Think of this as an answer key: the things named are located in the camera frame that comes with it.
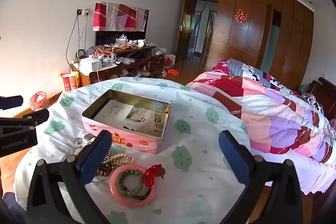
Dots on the pink metal tin box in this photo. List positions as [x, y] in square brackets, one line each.
[122, 137]

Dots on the wooden wardrobe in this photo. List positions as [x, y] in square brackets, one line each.
[247, 42]

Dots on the red double happiness decal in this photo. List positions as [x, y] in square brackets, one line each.
[241, 16]

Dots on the wooden headboard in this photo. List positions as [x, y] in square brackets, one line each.
[325, 93]

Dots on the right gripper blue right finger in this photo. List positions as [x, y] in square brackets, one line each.
[238, 157]

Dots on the orange item on floor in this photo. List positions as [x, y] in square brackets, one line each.
[172, 72]

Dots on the black television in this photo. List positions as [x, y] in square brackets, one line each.
[109, 37]

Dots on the wooden TV cabinet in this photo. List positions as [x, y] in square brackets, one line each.
[132, 62]

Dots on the pink bangle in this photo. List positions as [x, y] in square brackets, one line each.
[127, 189]

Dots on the white box on cabinet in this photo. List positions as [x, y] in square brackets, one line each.
[88, 65]

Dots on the paper leaflet in tin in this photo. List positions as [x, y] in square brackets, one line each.
[132, 118]

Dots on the wall power outlet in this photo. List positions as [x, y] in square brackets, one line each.
[83, 12]

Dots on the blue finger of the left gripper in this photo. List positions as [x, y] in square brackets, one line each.
[10, 102]
[37, 117]

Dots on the wooden bedroom door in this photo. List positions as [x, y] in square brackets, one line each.
[185, 29]

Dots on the white green cloud bedsheet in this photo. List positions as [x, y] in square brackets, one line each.
[199, 185]

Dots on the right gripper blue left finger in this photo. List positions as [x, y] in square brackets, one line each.
[92, 155]

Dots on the red yellow gift bag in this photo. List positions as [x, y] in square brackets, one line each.
[69, 81]

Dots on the red pink patchwork cloth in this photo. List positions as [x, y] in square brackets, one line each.
[119, 17]

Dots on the pink red patchwork quilt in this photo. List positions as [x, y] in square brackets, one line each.
[276, 120]

